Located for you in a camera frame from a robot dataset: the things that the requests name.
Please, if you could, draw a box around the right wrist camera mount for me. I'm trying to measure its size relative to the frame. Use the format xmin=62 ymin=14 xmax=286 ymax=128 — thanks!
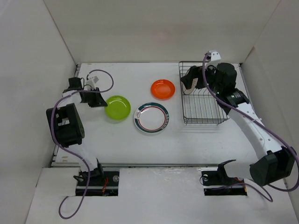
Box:
xmin=205 ymin=50 xmax=221 ymax=63

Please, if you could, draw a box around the grey wire dish rack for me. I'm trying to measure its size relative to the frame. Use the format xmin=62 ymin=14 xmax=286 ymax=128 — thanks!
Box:
xmin=178 ymin=61 xmax=231 ymax=125

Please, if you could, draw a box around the lime green plate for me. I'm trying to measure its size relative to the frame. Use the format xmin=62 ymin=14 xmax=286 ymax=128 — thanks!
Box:
xmin=105 ymin=95 xmax=131 ymax=120

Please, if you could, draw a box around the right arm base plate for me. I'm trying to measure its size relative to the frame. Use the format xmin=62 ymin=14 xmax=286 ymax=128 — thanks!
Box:
xmin=200 ymin=170 xmax=247 ymax=196

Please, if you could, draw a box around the white plate green red rim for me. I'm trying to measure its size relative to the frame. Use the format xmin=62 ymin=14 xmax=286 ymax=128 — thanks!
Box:
xmin=133 ymin=102 xmax=170 ymax=134

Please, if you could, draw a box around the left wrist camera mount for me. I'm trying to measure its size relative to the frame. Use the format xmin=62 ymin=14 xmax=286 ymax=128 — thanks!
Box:
xmin=85 ymin=76 xmax=99 ymax=86

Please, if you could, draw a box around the white plate orange sunburst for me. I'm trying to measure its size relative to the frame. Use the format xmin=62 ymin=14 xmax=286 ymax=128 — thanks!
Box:
xmin=185 ymin=78 xmax=198 ymax=92

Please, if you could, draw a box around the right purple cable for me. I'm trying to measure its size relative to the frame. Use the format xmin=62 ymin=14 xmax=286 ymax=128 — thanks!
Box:
xmin=202 ymin=53 xmax=299 ymax=203

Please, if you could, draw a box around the purple cable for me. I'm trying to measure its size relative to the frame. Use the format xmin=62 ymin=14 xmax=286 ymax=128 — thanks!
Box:
xmin=51 ymin=69 xmax=114 ymax=220
xmin=202 ymin=53 xmax=299 ymax=203

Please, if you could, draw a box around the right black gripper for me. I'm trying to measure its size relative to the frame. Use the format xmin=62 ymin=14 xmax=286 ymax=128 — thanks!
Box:
xmin=180 ymin=62 xmax=222 ymax=95

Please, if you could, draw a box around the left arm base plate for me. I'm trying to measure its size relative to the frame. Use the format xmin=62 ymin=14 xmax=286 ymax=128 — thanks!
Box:
xmin=73 ymin=170 xmax=120 ymax=196

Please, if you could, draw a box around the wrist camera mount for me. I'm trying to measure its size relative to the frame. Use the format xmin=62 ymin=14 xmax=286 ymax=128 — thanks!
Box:
xmin=85 ymin=76 xmax=99 ymax=86
xmin=205 ymin=50 xmax=221 ymax=63

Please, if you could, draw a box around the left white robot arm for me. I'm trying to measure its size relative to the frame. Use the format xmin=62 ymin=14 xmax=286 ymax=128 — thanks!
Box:
xmin=46 ymin=76 xmax=107 ymax=185

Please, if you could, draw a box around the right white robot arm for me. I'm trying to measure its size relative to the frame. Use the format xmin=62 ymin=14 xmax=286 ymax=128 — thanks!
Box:
xmin=180 ymin=63 xmax=299 ymax=187

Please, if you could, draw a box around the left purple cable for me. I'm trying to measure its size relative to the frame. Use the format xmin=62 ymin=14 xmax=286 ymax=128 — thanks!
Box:
xmin=51 ymin=69 xmax=114 ymax=220

